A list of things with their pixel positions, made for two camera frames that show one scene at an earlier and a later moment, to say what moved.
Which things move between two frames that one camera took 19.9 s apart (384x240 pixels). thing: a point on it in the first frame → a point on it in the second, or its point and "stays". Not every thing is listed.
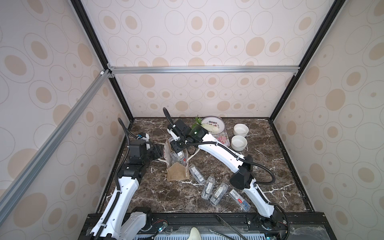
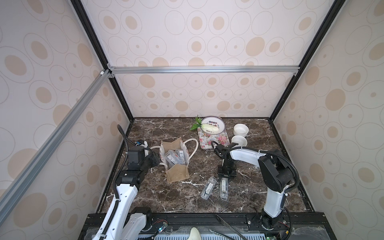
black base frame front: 282,226 stays
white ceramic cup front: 238,143 stays
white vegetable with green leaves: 210,128 stays
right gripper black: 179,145 → 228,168
